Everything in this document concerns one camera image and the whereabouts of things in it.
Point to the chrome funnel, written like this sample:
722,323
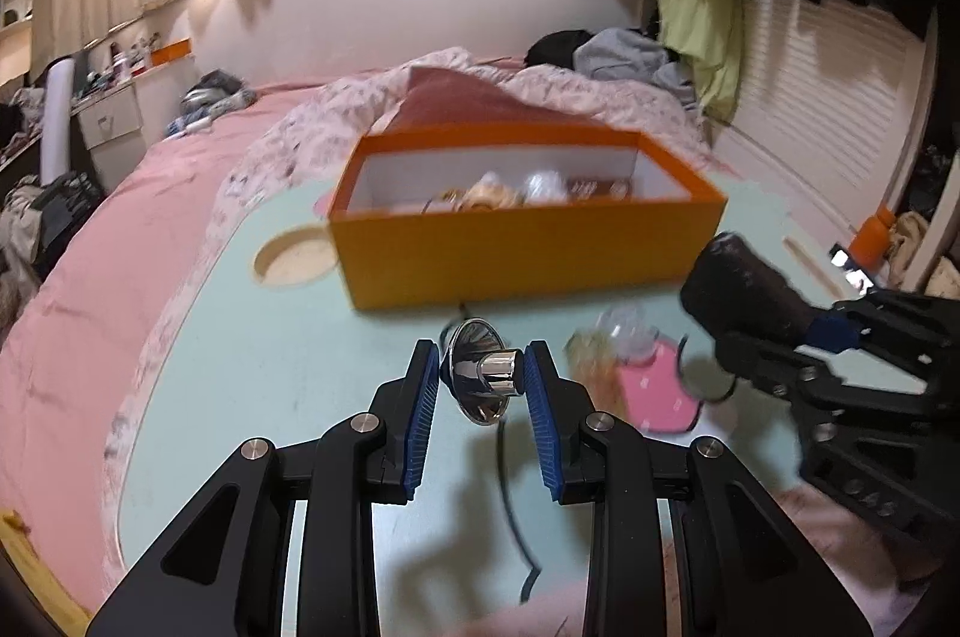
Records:
480,371

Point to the black bag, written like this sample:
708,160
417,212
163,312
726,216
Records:
67,206

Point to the black garment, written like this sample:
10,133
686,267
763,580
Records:
559,48

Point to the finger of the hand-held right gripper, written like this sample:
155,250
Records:
765,367
832,331

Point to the bubble wrap bundle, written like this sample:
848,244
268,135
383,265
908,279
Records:
546,187

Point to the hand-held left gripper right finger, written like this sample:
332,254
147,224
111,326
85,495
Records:
541,419

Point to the light blue cartoon lap table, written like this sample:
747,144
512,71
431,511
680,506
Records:
262,367

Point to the orange bottle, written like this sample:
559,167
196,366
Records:
870,239

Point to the smartphone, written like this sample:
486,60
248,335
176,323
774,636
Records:
851,266

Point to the grey hoodie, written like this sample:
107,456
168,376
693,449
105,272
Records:
622,56

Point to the white roll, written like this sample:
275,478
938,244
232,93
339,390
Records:
56,120

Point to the pink floral quilt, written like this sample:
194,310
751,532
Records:
322,120

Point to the small orange shelf box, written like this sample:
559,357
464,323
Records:
169,51

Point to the yellow-green garment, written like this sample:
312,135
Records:
697,30

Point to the beige patterned cloth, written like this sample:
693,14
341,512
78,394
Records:
15,232

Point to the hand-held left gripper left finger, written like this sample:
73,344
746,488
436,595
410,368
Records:
420,419

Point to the tan plush toy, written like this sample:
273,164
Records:
487,191

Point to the orange cardboard box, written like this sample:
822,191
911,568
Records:
525,247

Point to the pile of blue-grey clothes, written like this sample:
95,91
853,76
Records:
214,97

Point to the pink bottle with clear cap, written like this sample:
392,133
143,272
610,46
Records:
660,389

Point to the white slatted door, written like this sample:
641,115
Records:
825,105

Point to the pink bedsheet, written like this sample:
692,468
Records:
112,277

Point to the white nightstand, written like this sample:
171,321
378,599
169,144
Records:
109,120

